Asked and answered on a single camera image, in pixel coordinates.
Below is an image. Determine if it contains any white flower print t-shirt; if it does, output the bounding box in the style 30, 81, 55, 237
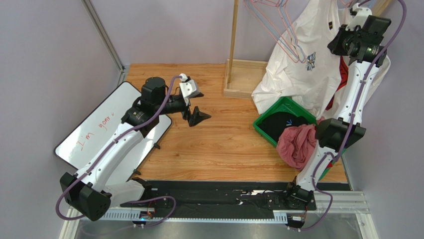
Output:
251, 0, 348, 119

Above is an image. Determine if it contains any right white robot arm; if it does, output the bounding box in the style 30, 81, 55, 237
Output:
283, 15, 391, 210

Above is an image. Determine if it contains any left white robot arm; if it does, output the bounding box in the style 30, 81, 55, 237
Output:
55, 74, 211, 221

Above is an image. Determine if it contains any white t-shirt red print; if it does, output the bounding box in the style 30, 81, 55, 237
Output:
309, 56, 391, 119

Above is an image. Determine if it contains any wooden hanger rack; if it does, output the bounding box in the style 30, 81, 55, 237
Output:
223, 0, 393, 100

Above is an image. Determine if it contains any pink crumpled shirt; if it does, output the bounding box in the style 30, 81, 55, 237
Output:
276, 124, 317, 171

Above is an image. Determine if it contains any black garment in bin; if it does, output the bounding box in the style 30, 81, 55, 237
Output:
257, 112, 309, 143

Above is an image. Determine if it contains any green plastic bin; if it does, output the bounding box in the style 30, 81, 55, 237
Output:
253, 97, 347, 182

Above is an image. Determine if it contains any whiteboard with red writing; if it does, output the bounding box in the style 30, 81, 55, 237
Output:
54, 82, 172, 184

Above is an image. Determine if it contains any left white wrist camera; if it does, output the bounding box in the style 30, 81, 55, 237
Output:
179, 73, 204, 106

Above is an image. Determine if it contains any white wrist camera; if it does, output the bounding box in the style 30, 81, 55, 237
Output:
179, 73, 204, 106
345, 3, 372, 31

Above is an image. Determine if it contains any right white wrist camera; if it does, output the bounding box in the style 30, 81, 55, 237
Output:
345, 3, 372, 31

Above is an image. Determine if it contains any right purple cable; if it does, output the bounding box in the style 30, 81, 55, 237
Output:
287, 0, 408, 232

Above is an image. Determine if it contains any purple cable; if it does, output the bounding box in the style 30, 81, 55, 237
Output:
287, 0, 408, 232
55, 75, 185, 229

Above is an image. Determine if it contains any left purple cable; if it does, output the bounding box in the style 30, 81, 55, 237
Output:
55, 75, 185, 229

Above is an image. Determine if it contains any blue wire hanger on rack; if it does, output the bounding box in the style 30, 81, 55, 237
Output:
247, 0, 308, 64

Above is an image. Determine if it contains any aluminium corner frame post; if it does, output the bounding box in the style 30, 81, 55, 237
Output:
81, 0, 129, 85

